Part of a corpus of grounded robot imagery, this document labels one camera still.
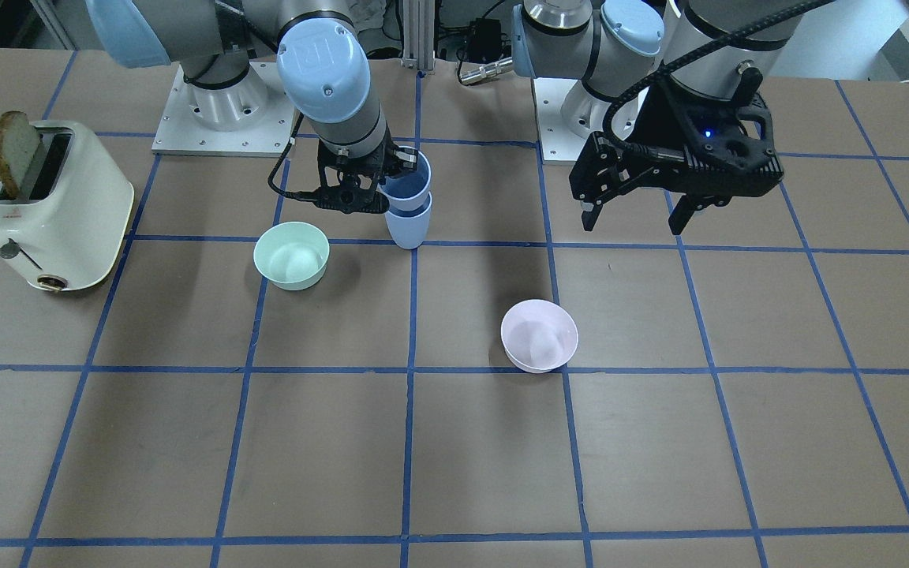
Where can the green bowl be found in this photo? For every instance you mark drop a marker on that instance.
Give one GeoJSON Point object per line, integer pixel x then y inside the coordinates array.
{"type": "Point", "coordinates": [292, 255]}

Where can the aluminium frame post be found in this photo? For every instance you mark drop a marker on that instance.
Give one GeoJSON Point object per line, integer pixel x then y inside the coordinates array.
{"type": "Point", "coordinates": [418, 34]}

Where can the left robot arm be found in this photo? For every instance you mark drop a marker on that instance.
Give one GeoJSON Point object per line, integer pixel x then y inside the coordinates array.
{"type": "Point", "coordinates": [621, 48]}

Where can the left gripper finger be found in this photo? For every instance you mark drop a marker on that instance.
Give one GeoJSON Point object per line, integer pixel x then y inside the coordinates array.
{"type": "Point", "coordinates": [685, 209]}
{"type": "Point", "coordinates": [604, 171]}

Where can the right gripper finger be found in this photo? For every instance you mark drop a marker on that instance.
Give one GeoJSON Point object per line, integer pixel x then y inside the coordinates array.
{"type": "Point", "coordinates": [402, 160]}

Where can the pink bowl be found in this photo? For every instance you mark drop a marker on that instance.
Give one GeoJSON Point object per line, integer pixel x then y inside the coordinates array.
{"type": "Point", "coordinates": [538, 336]}

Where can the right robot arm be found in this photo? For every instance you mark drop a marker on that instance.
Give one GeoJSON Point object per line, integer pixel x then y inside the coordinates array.
{"type": "Point", "coordinates": [312, 45]}

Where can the bread slice in toaster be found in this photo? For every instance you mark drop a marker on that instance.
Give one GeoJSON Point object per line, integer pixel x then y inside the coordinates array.
{"type": "Point", "coordinates": [22, 154]}

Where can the blue cup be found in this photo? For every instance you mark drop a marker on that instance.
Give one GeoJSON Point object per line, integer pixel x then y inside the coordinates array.
{"type": "Point", "coordinates": [409, 229]}
{"type": "Point", "coordinates": [408, 192]}

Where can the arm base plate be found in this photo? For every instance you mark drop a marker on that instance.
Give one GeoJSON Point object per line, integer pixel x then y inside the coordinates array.
{"type": "Point", "coordinates": [252, 118]}
{"type": "Point", "coordinates": [566, 112]}

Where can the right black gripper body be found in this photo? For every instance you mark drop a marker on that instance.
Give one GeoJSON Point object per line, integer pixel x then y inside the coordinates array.
{"type": "Point", "coordinates": [405, 160]}

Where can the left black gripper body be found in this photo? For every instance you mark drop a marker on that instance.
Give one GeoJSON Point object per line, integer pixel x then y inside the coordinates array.
{"type": "Point", "coordinates": [658, 120]}

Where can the cream white toaster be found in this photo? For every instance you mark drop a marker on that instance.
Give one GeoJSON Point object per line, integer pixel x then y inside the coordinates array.
{"type": "Point", "coordinates": [66, 235]}

